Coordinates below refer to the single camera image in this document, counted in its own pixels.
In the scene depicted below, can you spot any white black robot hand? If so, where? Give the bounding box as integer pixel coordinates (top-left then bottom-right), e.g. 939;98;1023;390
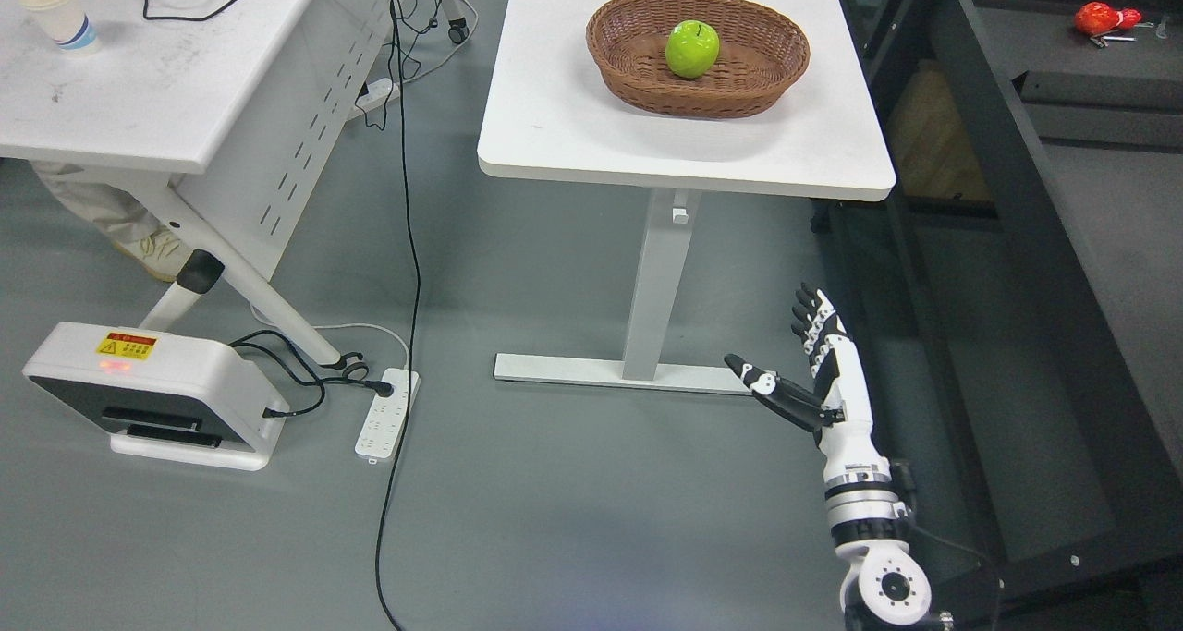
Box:
724;285;891;491

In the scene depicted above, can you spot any green apple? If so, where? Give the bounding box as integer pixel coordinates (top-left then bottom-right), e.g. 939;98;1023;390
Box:
665;19;720;79

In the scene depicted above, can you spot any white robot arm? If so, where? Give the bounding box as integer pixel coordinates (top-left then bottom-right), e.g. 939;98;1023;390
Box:
825;459;956;630

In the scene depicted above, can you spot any black shelf unit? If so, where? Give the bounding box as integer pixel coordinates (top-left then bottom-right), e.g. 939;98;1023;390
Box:
815;0;1179;630

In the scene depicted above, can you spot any red fruit on shelf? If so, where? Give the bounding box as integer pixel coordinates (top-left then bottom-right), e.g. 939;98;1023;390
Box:
1073;1;1142;37

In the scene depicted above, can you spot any brown wicker basket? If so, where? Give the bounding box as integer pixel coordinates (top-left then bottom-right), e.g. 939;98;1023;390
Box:
586;0;812;118

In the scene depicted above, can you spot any white standing table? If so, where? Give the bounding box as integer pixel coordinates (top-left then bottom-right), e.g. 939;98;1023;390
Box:
478;0;896;395

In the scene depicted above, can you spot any white power strip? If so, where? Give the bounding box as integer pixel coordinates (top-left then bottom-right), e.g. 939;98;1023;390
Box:
354;369;420;466
348;77;400;120

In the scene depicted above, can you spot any white box device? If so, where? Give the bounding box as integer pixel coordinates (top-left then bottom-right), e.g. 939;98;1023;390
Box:
24;322;287;471

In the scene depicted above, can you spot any white folding desk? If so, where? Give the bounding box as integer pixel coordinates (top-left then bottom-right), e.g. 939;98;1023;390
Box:
0;0;472;366

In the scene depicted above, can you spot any person leg and shoe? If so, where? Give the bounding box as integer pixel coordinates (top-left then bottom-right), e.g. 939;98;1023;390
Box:
30;161;193;283

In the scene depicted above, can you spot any paper cup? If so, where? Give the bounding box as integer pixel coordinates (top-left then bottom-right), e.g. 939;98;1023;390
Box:
18;0;102;54

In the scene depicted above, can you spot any long black cable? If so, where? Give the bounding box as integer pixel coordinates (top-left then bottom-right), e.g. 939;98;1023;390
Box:
373;0;424;631

